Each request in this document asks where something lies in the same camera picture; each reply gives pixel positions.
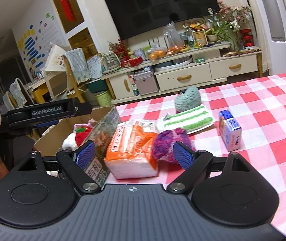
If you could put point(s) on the black flat television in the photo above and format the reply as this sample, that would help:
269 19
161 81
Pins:
133 17

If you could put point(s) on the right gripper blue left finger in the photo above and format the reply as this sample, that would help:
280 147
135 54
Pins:
84 154

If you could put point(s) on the red gift box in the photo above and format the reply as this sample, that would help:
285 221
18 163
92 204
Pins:
132 62

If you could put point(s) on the cardboard milk carton box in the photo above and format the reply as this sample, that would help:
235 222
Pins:
88 136

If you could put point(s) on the framed picture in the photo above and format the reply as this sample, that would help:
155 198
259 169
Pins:
200 38

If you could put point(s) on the grey-green crochet heart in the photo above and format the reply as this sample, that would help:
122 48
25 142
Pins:
188 99

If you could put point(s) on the orange tissue paper pack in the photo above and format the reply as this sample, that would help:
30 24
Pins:
129 154

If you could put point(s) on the green white striped cloth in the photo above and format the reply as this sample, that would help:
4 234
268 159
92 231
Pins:
193 120

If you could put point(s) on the red white checkered tablecloth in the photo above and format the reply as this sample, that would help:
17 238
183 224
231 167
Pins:
258 105

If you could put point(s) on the white air conditioner tower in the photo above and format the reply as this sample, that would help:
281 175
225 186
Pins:
270 23

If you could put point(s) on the pink storage box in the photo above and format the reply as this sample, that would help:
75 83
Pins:
146 83

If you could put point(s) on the clear plastic bag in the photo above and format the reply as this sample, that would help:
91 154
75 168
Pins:
174 42

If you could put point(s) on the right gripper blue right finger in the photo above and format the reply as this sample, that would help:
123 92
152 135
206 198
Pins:
184 155

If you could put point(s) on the purple pink knitted hat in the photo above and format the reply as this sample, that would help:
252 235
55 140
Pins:
163 145

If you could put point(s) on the wooden chair with lace cover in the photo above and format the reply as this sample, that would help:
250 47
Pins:
61 66

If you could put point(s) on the bag of oranges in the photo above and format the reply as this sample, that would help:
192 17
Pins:
154 54

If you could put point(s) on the green trash bin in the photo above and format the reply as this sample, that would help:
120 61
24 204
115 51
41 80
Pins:
103 98

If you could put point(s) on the wooden dining table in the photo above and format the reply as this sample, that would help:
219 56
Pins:
39 91

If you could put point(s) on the red berry branch decoration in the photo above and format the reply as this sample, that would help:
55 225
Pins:
120 48

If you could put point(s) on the red lantern vase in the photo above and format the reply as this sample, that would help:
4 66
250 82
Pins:
247 37

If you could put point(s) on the potted flower plant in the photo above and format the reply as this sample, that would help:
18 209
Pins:
226 23

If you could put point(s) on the colourful wall poster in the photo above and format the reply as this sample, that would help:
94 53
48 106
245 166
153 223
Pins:
34 33

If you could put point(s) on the strawberry hat plush toy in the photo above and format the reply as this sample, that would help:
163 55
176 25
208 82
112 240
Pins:
75 139

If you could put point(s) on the cream tv cabinet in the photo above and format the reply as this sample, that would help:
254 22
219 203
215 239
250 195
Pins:
199 67

